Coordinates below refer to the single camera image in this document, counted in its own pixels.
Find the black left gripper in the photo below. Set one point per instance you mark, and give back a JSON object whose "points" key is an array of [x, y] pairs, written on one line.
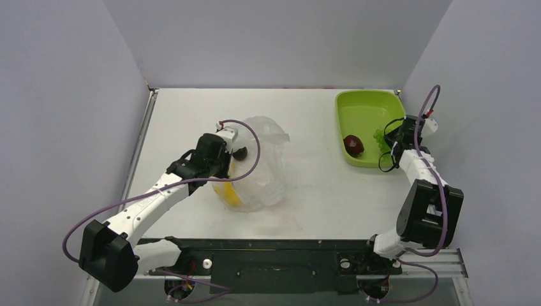
{"points": [[226, 155]]}

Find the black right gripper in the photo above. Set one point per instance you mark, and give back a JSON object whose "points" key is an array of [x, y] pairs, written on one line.
{"points": [[393, 140]]}

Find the red fake fruit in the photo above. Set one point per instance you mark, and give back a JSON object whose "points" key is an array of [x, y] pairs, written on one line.
{"points": [[353, 146]]}

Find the clear plastic bag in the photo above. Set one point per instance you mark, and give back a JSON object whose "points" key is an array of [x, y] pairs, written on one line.
{"points": [[265, 186]]}

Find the green fake grapes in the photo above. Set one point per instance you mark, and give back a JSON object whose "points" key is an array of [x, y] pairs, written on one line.
{"points": [[380, 141]]}

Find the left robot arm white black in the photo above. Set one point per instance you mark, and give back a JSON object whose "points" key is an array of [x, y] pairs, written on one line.
{"points": [[111, 252]]}

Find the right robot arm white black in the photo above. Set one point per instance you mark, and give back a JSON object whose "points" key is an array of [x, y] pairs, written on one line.
{"points": [[427, 221]]}

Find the dark brown fake fruit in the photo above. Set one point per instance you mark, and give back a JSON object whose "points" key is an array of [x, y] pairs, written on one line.
{"points": [[240, 154]]}

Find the yellow fake fruit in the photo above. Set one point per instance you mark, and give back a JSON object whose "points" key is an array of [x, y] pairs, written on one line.
{"points": [[227, 193]]}

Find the green plastic tray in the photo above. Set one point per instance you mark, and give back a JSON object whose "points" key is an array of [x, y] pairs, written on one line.
{"points": [[361, 113]]}

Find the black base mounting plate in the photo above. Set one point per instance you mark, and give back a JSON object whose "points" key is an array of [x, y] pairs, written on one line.
{"points": [[284, 266]]}

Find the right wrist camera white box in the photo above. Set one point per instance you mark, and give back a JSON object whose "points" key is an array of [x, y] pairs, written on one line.
{"points": [[430, 126]]}

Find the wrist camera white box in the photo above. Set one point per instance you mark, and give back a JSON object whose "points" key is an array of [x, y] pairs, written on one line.
{"points": [[229, 134], [430, 126]]}

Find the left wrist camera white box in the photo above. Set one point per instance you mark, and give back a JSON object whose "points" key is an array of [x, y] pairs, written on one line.
{"points": [[229, 134]]}

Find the aluminium table rail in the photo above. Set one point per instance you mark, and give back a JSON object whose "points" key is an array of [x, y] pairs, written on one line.
{"points": [[140, 142]]}

